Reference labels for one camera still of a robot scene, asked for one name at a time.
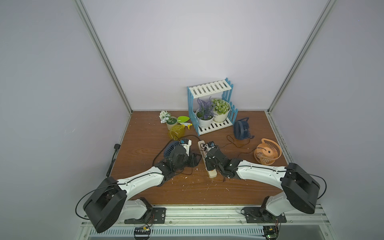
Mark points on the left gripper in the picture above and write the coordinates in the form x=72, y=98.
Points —
x=190, y=157

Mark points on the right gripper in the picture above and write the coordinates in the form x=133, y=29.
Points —
x=210, y=156

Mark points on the beige red power strip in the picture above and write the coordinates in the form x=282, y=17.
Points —
x=212, y=173

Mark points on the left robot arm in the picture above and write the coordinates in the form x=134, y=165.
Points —
x=111, y=201

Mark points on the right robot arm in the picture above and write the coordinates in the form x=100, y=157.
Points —
x=299, y=190

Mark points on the dark blue flat desk fan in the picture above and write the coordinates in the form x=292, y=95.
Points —
x=170, y=147

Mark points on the dark blue upright desk fan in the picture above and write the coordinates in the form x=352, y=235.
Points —
x=242, y=129

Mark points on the orange desk fan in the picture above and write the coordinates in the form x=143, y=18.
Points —
x=267, y=152

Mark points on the yellow spray bottle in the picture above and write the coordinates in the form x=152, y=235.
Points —
x=178, y=131

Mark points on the white flower potted plant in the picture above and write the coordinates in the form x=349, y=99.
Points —
x=168, y=119

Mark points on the green plastic scoop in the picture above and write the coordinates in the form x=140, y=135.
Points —
x=183, y=119

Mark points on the purple lavender potted plant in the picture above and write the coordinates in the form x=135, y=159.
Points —
x=205, y=112

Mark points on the green potted plant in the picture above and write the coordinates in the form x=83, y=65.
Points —
x=221, y=110

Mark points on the blue white plant shelf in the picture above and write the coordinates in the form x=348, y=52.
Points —
x=221, y=89

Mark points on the left green circuit board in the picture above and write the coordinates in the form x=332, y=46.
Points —
x=142, y=233

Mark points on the green circuit board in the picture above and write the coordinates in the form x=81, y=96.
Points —
x=142, y=233
x=270, y=232

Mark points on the right green circuit board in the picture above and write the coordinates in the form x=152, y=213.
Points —
x=270, y=232

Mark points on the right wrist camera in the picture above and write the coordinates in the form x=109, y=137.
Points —
x=210, y=145

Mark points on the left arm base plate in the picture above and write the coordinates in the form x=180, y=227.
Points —
x=143, y=212

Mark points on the aluminium front rail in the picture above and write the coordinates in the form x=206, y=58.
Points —
x=217, y=222

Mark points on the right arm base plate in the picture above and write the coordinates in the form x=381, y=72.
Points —
x=260, y=215

